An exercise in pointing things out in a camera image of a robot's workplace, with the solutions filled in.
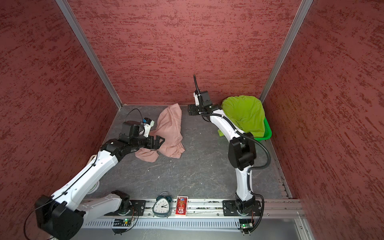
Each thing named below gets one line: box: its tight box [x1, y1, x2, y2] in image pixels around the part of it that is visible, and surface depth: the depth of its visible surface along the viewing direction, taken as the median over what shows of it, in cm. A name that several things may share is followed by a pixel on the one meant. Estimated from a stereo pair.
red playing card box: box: [175, 195, 189, 216], surface depth 75 cm
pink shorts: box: [135, 103, 186, 163], surface depth 94 cm
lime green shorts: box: [218, 95, 266, 138], surface depth 112 cm
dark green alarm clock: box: [152, 191, 172, 219], surface depth 73 cm
